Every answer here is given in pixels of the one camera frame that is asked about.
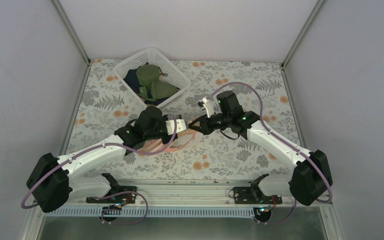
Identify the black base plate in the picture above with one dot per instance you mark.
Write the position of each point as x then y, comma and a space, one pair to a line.
117, 195
246, 195

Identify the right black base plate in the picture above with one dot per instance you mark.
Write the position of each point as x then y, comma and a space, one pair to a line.
246, 195

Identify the floral patterned table mat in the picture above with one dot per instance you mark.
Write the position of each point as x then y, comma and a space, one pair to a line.
107, 105

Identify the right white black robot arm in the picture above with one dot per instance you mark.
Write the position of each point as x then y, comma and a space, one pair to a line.
310, 175

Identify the dark navy garment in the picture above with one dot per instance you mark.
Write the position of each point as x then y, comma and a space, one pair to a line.
132, 81

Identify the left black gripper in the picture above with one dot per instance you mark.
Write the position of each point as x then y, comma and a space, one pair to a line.
167, 140

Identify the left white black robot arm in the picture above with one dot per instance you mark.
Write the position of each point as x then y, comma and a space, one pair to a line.
58, 179

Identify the aluminium rail frame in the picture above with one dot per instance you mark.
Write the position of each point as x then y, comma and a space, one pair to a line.
164, 194

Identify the white slotted cable duct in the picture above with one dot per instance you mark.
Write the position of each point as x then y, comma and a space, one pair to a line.
154, 212

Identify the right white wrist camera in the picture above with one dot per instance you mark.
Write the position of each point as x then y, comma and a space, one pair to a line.
206, 105

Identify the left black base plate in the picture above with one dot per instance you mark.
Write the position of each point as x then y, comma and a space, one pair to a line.
117, 195

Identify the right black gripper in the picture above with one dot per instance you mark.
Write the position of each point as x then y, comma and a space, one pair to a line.
206, 128

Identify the peach floral mesh laundry bag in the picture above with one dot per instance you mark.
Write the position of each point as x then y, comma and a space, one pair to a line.
182, 140

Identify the white plastic basket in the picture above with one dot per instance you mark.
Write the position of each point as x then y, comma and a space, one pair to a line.
151, 55

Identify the green bra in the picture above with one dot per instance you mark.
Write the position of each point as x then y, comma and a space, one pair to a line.
152, 88

